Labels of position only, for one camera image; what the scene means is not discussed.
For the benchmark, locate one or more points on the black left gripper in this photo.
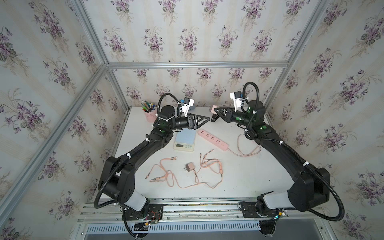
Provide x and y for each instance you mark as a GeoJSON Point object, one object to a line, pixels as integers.
{"type": "Point", "coordinates": [193, 122]}

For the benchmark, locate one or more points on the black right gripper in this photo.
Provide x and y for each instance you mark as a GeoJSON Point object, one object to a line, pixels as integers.
{"type": "Point", "coordinates": [229, 113]}

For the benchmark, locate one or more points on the pink power strip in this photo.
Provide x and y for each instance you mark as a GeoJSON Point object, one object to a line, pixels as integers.
{"type": "Point", "coordinates": [213, 140]}

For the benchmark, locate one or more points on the blue electronic scale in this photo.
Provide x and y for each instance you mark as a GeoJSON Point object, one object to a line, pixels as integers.
{"type": "Point", "coordinates": [185, 140]}

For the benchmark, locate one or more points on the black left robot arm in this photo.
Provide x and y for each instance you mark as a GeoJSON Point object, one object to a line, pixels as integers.
{"type": "Point", "coordinates": [117, 181]}

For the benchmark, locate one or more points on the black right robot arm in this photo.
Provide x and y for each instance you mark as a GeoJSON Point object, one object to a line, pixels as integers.
{"type": "Point", "coordinates": [312, 185]}

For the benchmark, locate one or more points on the black stapler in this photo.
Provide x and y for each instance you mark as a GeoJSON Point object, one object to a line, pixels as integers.
{"type": "Point", "coordinates": [213, 119]}

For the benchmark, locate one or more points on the pink charger adapter with prongs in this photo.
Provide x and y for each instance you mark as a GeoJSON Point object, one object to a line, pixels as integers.
{"type": "Point", "coordinates": [189, 167]}

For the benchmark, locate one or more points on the pink pen holder cup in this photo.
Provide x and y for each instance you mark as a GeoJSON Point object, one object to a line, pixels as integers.
{"type": "Point", "coordinates": [151, 116]}

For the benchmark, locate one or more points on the coloured pens bundle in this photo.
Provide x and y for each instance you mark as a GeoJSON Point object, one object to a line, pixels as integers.
{"type": "Point", "coordinates": [148, 107]}

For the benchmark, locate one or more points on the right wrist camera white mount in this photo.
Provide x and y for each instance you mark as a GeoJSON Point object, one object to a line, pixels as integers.
{"type": "Point", "coordinates": [238, 101]}

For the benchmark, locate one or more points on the aluminium rail frame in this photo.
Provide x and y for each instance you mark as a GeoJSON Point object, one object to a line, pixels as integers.
{"type": "Point", "coordinates": [174, 210]}

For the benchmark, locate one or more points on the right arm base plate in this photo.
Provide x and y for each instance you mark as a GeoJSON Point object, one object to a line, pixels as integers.
{"type": "Point", "coordinates": [259, 210]}

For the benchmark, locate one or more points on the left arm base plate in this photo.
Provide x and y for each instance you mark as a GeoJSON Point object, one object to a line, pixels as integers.
{"type": "Point", "coordinates": [151, 212]}

